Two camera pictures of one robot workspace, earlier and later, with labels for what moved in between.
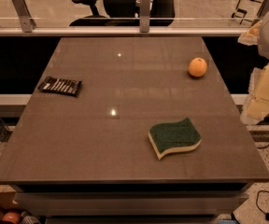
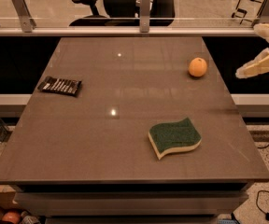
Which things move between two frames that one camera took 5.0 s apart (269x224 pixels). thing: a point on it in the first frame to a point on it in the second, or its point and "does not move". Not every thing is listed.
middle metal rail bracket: [145, 10] does not move
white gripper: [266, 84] to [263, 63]
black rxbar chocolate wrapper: [60, 85] does not move
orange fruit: [197, 67] does not move
